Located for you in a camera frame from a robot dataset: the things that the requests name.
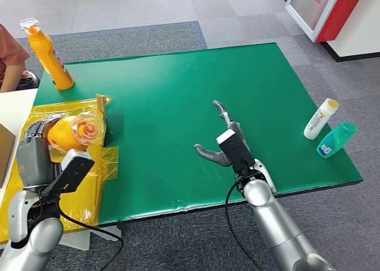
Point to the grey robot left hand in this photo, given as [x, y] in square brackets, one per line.
[32, 163]

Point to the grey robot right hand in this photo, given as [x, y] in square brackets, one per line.
[207, 154]

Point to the orange bottle with clear cap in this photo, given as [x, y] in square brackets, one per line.
[65, 137]
[50, 60]

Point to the person's forearm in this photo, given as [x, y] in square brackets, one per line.
[11, 78]

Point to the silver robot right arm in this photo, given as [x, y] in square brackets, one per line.
[276, 226]

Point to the white bottle with yellow cap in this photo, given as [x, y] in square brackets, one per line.
[319, 119]

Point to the teal plastic bottle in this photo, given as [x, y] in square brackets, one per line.
[335, 141]

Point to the white side table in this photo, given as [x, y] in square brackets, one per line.
[14, 107]

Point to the green table mat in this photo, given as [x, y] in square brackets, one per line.
[178, 104]

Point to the yellow plastic film sheet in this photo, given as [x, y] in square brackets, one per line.
[86, 198]

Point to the dark round object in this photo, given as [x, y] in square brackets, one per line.
[31, 80]

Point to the white table base piece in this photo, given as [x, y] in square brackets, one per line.
[80, 241]

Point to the person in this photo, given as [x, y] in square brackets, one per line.
[10, 48]

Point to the red and white display cabinet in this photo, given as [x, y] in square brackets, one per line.
[332, 13]

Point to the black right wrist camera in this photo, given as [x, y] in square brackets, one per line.
[237, 151]

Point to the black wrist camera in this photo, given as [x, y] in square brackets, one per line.
[237, 151]
[74, 170]

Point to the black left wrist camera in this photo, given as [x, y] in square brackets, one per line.
[74, 170]

